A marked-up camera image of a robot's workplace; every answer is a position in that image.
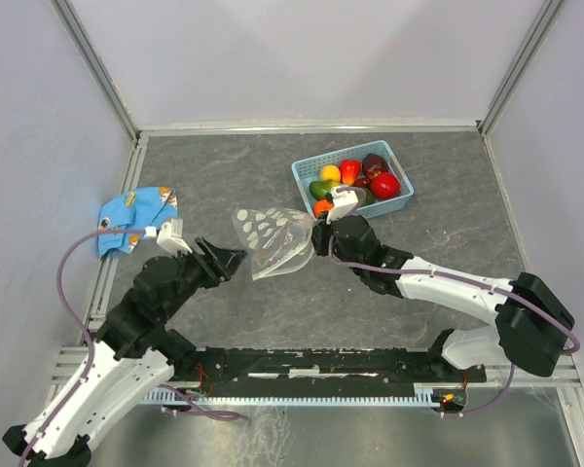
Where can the red toy wax apple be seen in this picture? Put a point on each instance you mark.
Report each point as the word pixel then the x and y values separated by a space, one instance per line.
pixel 350 170

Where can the blue patterned cloth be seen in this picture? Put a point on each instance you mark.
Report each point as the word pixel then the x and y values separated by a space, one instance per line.
pixel 137 209

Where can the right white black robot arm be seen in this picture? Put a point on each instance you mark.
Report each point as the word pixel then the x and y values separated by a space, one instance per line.
pixel 526 325

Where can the green yellow toy mango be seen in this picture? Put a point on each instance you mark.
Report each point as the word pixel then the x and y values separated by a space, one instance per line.
pixel 319 189

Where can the dark red toy fruit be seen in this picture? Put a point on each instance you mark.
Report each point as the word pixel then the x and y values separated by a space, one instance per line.
pixel 374 165

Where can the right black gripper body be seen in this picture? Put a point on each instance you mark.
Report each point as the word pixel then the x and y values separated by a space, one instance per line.
pixel 323 237

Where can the light blue cable duct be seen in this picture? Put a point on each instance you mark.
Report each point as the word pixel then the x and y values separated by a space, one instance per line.
pixel 422 397

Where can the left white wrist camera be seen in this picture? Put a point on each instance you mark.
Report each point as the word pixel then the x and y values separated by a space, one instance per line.
pixel 169 236

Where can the small yellow toy peach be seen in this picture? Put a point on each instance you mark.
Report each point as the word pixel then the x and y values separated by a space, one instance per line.
pixel 330 173

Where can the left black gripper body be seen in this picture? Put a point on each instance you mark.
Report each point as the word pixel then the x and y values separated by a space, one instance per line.
pixel 197 271

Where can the orange toy tangerine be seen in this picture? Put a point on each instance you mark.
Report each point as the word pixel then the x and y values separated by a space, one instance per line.
pixel 322 206

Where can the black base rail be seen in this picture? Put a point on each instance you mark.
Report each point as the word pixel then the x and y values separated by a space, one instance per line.
pixel 246 372

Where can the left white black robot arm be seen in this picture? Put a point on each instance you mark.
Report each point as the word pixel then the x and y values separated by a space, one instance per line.
pixel 132 353

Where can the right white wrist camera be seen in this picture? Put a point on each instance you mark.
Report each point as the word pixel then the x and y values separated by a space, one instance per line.
pixel 345 200

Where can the green orange toy fruit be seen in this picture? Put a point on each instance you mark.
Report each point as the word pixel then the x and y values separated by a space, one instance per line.
pixel 369 197

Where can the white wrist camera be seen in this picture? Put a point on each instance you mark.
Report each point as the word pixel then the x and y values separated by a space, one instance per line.
pixel 169 236
pixel 345 200

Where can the clear dotted zip top bag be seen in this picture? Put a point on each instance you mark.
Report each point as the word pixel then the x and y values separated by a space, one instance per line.
pixel 278 240

